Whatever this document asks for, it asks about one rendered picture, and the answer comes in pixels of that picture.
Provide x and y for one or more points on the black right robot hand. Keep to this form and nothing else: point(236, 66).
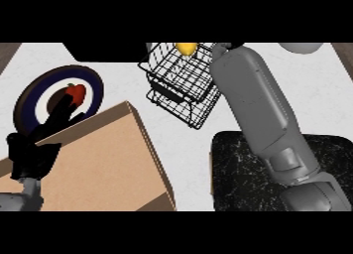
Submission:
point(234, 44)

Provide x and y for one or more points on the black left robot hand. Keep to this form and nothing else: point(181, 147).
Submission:
point(34, 155)

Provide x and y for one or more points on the blue and white round plate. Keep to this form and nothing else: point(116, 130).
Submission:
point(32, 96)

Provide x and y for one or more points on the black speckled tray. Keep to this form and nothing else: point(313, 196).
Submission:
point(236, 172)

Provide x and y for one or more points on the black appliance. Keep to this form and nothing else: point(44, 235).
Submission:
point(105, 51)

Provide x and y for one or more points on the pale grey rounded object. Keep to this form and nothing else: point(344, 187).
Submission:
point(302, 47)

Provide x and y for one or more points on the tan wooden cutting board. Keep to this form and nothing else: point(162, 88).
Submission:
point(105, 162)

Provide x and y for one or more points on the yellow lemon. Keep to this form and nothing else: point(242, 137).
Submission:
point(186, 48)

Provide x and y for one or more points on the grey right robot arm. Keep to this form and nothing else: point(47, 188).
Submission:
point(261, 109)

